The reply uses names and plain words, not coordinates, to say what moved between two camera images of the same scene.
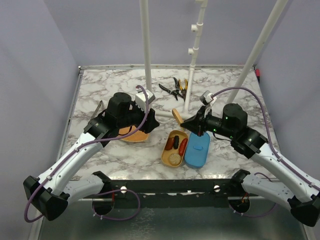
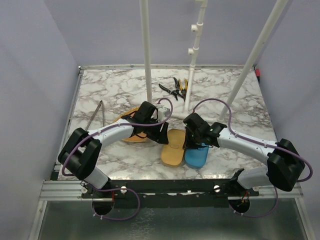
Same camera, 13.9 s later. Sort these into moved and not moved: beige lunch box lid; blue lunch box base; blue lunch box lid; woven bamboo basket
Moved: beige lunch box lid
Not moved: blue lunch box base; blue lunch box lid; woven bamboo basket
